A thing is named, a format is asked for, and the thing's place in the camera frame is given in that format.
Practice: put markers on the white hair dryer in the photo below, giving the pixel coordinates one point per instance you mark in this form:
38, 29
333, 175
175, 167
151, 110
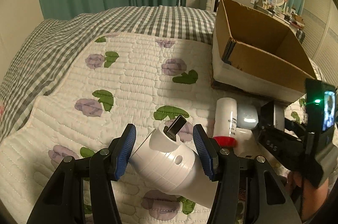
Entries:
170, 166

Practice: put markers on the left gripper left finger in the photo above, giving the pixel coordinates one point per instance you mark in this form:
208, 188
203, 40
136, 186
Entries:
62, 199

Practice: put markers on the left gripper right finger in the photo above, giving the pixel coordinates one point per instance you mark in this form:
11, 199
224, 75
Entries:
267, 201

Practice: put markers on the light blue earbud case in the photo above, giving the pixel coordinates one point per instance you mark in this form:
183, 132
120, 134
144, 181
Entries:
247, 116

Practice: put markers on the grey checkered bedsheet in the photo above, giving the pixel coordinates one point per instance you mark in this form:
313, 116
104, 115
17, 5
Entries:
48, 52

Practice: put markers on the white floral quilt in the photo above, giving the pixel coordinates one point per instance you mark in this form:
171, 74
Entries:
117, 79

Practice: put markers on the white power adapter cube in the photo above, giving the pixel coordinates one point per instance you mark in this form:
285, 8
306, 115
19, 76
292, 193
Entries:
246, 144

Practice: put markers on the white bottle red cap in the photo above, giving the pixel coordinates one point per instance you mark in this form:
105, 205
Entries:
225, 122

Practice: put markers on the cardboard box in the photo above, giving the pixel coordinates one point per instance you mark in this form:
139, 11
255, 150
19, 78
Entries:
256, 54

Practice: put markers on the person's hand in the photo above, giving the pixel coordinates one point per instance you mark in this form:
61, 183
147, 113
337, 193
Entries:
313, 198

